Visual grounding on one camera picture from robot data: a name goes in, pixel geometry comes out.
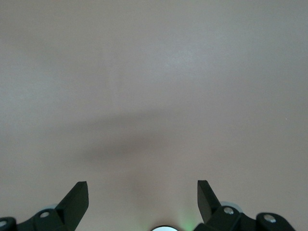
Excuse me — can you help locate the brown table cover sheet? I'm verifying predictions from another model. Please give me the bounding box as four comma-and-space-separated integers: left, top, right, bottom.
0, 0, 308, 231

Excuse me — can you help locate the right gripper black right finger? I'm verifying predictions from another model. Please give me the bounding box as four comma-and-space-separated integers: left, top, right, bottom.
194, 180, 295, 231

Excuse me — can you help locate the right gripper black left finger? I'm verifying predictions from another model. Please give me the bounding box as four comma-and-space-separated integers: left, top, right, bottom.
0, 181, 90, 231

